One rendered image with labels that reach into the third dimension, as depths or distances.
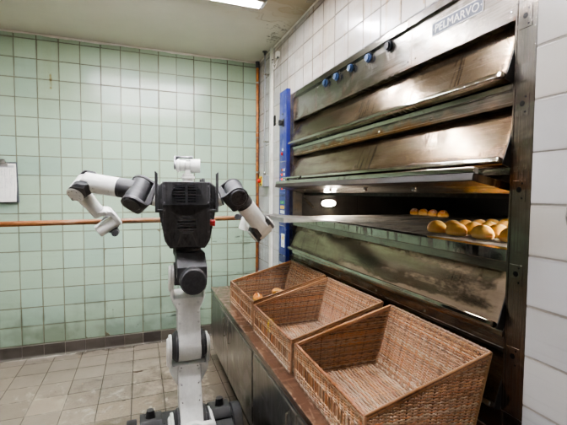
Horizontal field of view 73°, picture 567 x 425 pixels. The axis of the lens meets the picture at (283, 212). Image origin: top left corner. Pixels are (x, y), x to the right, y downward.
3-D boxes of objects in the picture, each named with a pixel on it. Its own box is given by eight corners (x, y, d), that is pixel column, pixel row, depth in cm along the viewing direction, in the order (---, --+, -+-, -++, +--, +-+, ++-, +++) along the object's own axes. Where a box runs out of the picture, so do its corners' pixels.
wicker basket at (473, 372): (390, 362, 176) (391, 303, 174) (494, 435, 123) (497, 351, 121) (291, 378, 159) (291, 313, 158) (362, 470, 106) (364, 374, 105)
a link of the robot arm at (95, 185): (60, 181, 168) (110, 189, 167) (75, 164, 177) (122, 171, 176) (68, 200, 176) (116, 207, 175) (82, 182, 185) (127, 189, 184)
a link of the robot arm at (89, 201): (85, 219, 186) (58, 190, 173) (94, 204, 193) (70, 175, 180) (103, 216, 182) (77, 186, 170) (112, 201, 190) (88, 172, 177)
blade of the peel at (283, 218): (283, 223, 224) (283, 217, 223) (257, 217, 275) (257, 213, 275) (338, 221, 236) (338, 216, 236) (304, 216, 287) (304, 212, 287)
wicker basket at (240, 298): (292, 295, 287) (292, 259, 286) (326, 319, 235) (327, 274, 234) (229, 302, 270) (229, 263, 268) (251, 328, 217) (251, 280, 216)
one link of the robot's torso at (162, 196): (226, 253, 166) (226, 171, 165) (144, 255, 159) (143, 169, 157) (223, 244, 195) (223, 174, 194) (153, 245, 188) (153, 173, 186)
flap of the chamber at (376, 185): (274, 186, 282) (299, 192, 289) (472, 180, 114) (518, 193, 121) (275, 183, 282) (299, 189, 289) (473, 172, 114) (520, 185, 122)
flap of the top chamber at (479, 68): (293, 147, 285) (301, 122, 286) (509, 82, 118) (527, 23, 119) (287, 144, 284) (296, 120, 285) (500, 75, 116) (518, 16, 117)
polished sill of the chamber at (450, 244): (299, 221, 291) (299, 215, 291) (520, 261, 123) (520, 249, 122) (293, 221, 289) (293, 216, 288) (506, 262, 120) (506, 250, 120)
